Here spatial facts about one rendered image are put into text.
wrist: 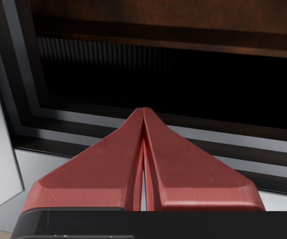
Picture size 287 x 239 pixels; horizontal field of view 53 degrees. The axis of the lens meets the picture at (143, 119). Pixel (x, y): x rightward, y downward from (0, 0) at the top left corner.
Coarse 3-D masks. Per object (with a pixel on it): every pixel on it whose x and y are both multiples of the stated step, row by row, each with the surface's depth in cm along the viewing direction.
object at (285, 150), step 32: (0, 0) 14; (0, 32) 14; (32, 32) 16; (0, 64) 15; (32, 64) 16; (0, 96) 16; (32, 96) 17; (32, 128) 17; (64, 128) 17; (96, 128) 17; (192, 128) 16; (224, 128) 16; (256, 128) 16; (224, 160) 15; (256, 160) 15
